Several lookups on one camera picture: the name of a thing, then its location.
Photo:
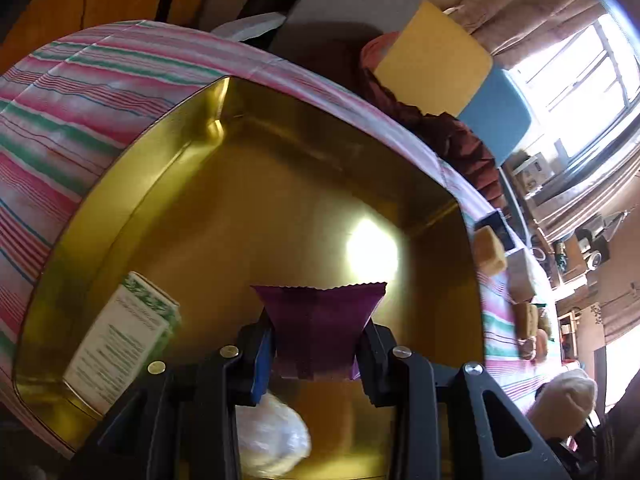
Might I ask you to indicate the grey yellow blue armchair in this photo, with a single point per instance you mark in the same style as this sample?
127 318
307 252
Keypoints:
435 55

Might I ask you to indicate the white plastic bag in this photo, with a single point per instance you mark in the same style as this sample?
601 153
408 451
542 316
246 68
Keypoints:
270 435

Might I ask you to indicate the maroon padded jacket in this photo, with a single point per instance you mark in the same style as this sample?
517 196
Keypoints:
450 145

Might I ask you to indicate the window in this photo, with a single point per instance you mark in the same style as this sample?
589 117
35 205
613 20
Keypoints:
580 85

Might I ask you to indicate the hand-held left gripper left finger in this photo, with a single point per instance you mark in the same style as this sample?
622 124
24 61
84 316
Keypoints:
262 366

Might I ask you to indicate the pale fluffy object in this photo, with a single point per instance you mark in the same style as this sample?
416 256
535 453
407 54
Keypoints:
565 400

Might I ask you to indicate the beige curtain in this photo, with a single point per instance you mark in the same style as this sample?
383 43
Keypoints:
525 5
590 195

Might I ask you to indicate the white blue printed box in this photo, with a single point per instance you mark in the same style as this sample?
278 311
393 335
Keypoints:
534 169

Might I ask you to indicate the purple foil packet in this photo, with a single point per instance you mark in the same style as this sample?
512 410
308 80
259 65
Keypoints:
320 320

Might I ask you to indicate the striped pink green tablecloth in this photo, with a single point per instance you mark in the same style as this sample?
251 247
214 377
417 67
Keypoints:
75 110

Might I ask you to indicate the gold metal tin box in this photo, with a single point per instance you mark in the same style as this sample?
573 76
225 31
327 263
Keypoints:
280 185

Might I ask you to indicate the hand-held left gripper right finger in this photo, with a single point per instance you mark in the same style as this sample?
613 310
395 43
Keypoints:
364 357

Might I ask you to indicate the black round-faced speaker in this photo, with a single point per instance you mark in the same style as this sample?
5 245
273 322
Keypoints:
594 255

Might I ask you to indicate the white cardboard box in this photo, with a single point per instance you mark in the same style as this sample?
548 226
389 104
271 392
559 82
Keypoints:
521 275

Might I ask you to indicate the blue tissue pack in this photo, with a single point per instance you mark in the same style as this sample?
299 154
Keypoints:
500 227

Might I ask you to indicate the white green carton box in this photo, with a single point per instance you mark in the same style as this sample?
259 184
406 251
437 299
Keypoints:
125 340

